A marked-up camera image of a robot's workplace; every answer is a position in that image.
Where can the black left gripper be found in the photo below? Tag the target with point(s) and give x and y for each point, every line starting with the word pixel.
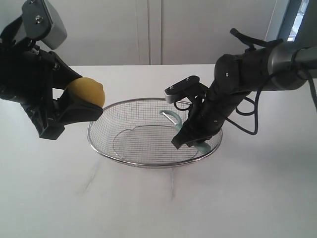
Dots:
pixel 37 80

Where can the oval metal wire basket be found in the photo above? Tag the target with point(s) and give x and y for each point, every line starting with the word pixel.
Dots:
pixel 132 132

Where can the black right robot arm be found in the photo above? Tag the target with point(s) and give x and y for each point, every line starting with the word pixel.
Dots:
pixel 289 66

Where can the teal handled peeler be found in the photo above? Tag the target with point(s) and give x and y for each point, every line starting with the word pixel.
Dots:
pixel 177 121

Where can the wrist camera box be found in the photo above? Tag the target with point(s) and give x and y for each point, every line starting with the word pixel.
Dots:
pixel 182 89
pixel 42 22

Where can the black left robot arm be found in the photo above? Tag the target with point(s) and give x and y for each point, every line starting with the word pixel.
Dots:
pixel 9 43

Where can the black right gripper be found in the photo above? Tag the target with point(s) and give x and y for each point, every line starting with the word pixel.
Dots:
pixel 238 83

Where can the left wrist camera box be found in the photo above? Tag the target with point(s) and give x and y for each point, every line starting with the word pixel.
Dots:
pixel 42 22

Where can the yellow lemon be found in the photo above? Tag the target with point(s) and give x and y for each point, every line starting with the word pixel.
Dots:
pixel 88 90

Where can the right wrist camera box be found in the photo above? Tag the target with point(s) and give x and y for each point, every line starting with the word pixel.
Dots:
pixel 182 89

